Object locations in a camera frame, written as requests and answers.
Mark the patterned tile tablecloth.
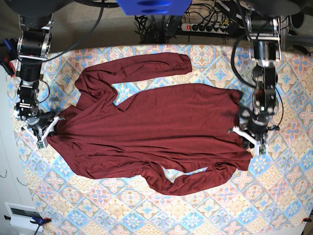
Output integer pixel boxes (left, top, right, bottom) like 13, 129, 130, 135
12, 45, 313, 235

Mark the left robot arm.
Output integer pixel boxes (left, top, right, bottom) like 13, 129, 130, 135
230, 1, 281, 143

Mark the blue orange clamp lower left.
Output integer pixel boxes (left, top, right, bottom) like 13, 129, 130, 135
3, 214, 52, 235

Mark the orange clamp lower right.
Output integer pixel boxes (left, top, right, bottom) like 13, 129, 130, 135
302, 217, 312, 223

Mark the white power strip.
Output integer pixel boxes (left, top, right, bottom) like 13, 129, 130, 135
180, 23, 227, 34

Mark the blue orange clamp upper left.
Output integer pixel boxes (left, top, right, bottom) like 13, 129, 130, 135
0, 38, 17, 77

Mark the white wall outlet box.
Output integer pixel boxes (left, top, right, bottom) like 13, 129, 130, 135
5, 202, 41, 232

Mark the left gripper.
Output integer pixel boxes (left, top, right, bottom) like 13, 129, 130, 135
241, 116, 269, 140

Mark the blue orange clamp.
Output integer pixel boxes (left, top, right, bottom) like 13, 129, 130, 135
0, 38, 17, 77
3, 214, 52, 235

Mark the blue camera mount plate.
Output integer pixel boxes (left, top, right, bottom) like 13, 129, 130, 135
116, 0, 192, 16

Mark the dark red t-shirt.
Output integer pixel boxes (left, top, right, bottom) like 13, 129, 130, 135
47, 53, 252, 196

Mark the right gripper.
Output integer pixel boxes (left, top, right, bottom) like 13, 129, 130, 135
24, 111, 56, 137

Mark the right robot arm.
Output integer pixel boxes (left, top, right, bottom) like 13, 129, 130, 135
15, 14, 55, 140

